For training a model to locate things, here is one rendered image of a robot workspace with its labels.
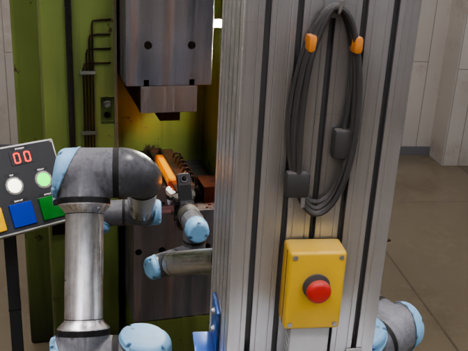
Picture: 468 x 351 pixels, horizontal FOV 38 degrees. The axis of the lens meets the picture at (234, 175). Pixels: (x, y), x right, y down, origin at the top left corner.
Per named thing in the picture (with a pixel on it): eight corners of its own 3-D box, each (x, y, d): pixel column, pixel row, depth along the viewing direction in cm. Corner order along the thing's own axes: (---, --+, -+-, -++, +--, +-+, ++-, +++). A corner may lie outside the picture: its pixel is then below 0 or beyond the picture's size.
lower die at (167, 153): (193, 203, 256) (194, 182, 253) (140, 207, 251) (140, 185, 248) (171, 166, 294) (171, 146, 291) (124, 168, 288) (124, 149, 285)
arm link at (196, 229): (186, 247, 219) (186, 223, 216) (179, 232, 228) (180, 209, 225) (210, 245, 221) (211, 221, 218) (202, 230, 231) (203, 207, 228)
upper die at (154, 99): (196, 111, 244) (197, 85, 241) (140, 113, 238) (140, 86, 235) (173, 83, 282) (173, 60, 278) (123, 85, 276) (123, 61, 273)
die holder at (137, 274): (230, 311, 271) (235, 207, 255) (134, 322, 260) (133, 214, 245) (197, 248, 321) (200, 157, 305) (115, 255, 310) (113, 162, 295)
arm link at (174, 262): (244, 285, 181) (146, 287, 218) (274, 272, 188) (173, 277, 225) (234, 242, 180) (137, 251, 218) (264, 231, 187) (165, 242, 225)
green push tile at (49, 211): (66, 215, 226) (59, 193, 227) (45, 221, 222) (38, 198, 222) (64, 216, 228) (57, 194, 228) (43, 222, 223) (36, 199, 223)
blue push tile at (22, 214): (37, 222, 220) (31, 200, 221) (15, 228, 215) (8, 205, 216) (35, 223, 221) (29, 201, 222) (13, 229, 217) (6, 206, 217)
